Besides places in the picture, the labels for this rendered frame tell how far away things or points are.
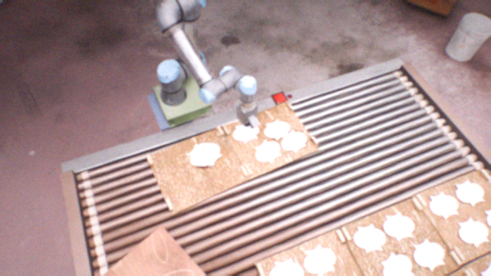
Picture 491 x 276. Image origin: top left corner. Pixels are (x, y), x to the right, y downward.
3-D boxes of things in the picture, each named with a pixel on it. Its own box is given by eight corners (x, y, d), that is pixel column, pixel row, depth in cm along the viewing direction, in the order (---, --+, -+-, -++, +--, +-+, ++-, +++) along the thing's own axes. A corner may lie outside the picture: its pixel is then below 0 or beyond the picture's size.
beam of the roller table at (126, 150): (64, 168, 188) (60, 162, 183) (395, 64, 236) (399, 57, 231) (67, 182, 183) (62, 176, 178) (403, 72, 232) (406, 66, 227)
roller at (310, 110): (80, 185, 181) (77, 180, 176) (401, 79, 226) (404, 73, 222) (82, 193, 178) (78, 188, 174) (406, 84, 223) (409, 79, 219)
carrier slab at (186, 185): (146, 158, 185) (146, 156, 183) (219, 128, 196) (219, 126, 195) (172, 215, 168) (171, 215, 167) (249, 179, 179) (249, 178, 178)
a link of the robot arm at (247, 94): (247, 70, 162) (261, 81, 159) (247, 87, 172) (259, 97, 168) (235, 80, 159) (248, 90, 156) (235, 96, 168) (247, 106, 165)
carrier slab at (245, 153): (221, 128, 196) (221, 126, 195) (286, 103, 207) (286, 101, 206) (250, 180, 179) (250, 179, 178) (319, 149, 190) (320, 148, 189)
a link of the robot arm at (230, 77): (212, 73, 164) (229, 86, 159) (231, 60, 168) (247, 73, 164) (213, 84, 170) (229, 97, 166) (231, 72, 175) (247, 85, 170)
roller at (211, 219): (94, 261, 161) (90, 257, 156) (443, 128, 206) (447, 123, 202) (97, 271, 158) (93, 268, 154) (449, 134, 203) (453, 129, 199)
